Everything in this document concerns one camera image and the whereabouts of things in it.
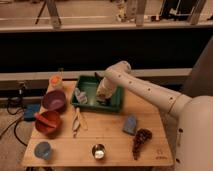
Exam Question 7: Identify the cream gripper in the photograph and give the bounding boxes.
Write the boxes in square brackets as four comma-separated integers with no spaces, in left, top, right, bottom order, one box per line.
[96,78,117,101]

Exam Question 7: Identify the grey rectangular eraser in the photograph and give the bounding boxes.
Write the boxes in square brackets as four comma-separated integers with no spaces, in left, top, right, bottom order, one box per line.
[99,99,110,105]

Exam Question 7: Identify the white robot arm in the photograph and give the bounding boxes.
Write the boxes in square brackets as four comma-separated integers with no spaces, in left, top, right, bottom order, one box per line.
[96,61,213,171]

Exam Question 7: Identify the green plastic tray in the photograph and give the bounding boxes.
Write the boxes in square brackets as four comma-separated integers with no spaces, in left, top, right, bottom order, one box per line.
[70,75,124,113]

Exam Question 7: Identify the black metal ladle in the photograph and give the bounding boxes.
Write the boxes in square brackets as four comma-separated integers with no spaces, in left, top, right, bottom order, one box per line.
[94,72,103,83]

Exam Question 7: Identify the clear plastic packet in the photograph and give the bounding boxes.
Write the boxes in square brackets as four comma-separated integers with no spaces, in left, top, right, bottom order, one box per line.
[74,88,88,104]

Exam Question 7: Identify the wooden tongs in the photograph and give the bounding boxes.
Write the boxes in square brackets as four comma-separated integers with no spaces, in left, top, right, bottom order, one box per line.
[72,107,88,137]

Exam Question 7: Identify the wooden folding table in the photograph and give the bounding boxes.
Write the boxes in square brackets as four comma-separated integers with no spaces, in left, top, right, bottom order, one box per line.
[21,80,175,168]

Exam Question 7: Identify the blue sponge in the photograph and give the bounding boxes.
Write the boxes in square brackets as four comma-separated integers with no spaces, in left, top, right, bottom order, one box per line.
[122,115,137,135]

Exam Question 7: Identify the purple bowl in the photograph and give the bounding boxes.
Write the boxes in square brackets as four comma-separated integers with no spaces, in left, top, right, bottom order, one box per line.
[41,90,66,111]

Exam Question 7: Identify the small metal cup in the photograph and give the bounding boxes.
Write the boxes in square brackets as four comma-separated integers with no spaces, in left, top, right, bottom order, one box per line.
[92,144,105,160]

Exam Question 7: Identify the red bowl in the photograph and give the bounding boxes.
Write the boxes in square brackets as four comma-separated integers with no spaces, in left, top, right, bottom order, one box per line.
[34,111,61,135]

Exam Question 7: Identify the blue power strip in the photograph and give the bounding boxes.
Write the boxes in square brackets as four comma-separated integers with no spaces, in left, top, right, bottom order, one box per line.
[23,104,40,121]

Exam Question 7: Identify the blue plastic cup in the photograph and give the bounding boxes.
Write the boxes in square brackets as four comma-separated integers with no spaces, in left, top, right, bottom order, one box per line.
[34,141,52,160]

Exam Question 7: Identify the black cable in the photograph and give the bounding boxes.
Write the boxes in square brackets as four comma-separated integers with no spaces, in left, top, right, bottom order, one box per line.
[0,96,29,148]

